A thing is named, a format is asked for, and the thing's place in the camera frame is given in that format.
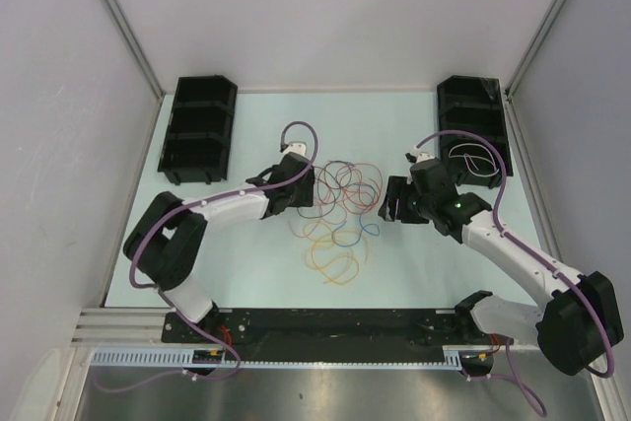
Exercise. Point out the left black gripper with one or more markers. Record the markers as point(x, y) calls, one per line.
point(305, 198)

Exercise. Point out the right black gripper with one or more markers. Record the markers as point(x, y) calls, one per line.
point(397, 188)

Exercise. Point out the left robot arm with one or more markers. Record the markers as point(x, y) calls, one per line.
point(165, 242)

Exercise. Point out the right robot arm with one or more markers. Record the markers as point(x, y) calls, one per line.
point(573, 318)

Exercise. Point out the left black compartment bin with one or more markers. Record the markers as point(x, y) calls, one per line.
point(198, 139)

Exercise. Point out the black compartment bin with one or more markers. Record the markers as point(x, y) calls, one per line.
point(198, 139)
point(474, 105)

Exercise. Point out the right black compartment bin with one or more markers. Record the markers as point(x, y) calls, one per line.
point(474, 105)

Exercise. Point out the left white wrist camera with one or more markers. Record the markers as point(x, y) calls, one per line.
point(295, 147)

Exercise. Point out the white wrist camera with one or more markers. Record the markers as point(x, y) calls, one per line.
point(415, 155)
point(295, 147)

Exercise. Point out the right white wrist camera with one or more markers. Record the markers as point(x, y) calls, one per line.
point(415, 155)

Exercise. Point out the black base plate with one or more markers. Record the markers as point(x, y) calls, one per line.
point(355, 350)

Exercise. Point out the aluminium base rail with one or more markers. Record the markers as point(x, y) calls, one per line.
point(113, 327)

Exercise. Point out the grey slotted cable duct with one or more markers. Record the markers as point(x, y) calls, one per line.
point(180, 358)

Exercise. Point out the right aluminium frame post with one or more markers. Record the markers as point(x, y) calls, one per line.
point(541, 34)

